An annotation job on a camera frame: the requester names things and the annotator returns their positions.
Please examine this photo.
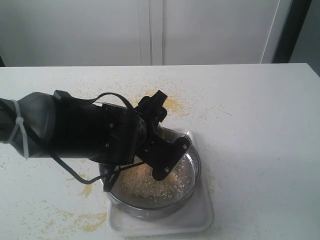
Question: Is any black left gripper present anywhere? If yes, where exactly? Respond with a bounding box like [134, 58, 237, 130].
[49, 90, 168, 165]

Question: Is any rice and millet mixture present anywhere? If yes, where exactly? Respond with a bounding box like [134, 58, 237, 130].
[120, 159, 194, 201]

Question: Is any round steel mesh sieve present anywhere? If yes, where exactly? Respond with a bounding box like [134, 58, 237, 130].
[106, 128, 202, 219]

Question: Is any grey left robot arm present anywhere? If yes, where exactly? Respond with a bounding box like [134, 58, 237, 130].
[0, 90, 171, 166]

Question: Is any yellow millet pile on table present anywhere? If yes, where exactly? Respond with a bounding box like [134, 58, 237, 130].
[131, 90, 189, 122]

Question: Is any white plastic tray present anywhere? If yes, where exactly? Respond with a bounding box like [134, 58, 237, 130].
[106, 128, 214, 237]

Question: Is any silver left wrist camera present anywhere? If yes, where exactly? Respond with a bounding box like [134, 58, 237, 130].
[136, 133, 192, 182]

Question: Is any black left camera cable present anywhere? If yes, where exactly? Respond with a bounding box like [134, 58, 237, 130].
[24, 92, 148, 193]

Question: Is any white cable tie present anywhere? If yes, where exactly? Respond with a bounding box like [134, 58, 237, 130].
[3, 99, 29, 160]

